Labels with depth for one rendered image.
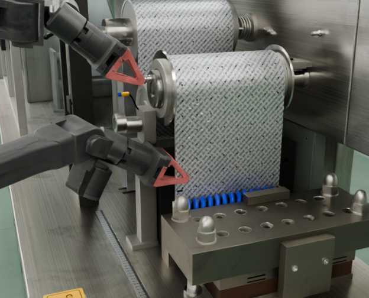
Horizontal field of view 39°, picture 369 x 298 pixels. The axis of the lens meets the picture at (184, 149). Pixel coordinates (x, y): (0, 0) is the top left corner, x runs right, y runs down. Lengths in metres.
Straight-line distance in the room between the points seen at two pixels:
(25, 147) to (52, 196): 0.63
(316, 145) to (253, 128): 0.18
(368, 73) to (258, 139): 0.25
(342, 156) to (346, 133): 0.32
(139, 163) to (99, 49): 0.22
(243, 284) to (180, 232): 0.14
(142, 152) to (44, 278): 0.32
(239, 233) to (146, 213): 0.26
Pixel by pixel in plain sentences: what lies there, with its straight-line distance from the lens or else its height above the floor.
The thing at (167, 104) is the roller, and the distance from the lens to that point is 0.97.
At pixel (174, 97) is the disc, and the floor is 1.25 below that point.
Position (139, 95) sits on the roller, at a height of 1.20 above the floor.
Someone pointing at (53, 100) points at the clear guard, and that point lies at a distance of 1.98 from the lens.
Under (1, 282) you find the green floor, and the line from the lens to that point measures 2.84.
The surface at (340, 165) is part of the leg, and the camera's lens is 1.39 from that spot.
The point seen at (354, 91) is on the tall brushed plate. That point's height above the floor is 1.25.
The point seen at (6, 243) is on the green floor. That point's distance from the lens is 3.21.
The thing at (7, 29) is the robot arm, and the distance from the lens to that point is 0.95.
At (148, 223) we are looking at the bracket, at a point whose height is 0.95.
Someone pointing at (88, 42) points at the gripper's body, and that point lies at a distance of 0.94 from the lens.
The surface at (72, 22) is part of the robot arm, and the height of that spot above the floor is 1.38.
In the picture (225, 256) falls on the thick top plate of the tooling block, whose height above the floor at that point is 1.01.
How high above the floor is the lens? 1.46
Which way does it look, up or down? 18 degrees down
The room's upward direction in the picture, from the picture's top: straight up
